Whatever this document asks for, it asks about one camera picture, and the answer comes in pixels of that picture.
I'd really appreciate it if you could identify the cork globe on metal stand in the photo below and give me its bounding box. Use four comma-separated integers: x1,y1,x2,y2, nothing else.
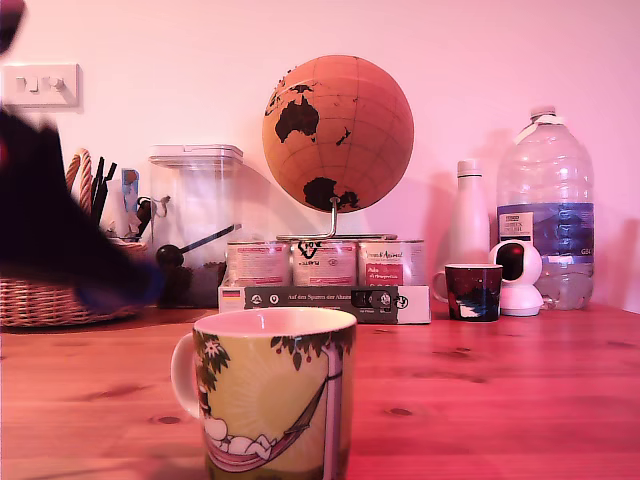
261,54,415,242

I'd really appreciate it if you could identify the white insulated bottle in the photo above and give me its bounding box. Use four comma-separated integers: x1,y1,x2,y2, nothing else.
446,159,493,266

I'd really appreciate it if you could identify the black coffee scoop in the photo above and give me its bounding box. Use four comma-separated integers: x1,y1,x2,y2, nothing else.
155,223,243,269

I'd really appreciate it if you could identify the white light switch plate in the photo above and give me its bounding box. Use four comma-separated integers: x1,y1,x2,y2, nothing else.
2,63,81,109

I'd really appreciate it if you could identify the yellow illustrated mug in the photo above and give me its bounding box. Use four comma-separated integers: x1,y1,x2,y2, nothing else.
170,306,358,480

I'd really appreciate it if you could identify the large clear water bottle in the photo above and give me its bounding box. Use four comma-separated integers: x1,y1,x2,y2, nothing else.
496,105,596,311

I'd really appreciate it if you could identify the wicker basket with handle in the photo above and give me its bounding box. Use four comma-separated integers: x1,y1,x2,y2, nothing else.
0,148,151,329

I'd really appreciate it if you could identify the clear plastic storage container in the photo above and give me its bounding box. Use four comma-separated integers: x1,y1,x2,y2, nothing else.
148,144,245,309

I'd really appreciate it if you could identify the blue white card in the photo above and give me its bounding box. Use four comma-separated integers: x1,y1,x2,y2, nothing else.
121,168,140,215

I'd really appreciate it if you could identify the small dark illustrated mug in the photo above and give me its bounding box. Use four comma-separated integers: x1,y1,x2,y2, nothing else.
432,263,504,322

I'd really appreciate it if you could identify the black handled tool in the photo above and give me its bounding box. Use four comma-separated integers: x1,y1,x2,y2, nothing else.
134,196,154,240

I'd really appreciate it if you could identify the grey white cardboard box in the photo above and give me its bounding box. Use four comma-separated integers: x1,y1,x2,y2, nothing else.
218,284,432,325

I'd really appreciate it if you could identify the small white round camera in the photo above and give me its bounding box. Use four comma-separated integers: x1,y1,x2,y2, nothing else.
488,241,545,317

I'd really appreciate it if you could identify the black pen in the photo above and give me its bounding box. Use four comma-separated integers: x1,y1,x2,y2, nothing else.
91,156,107,229
95,162,119,224

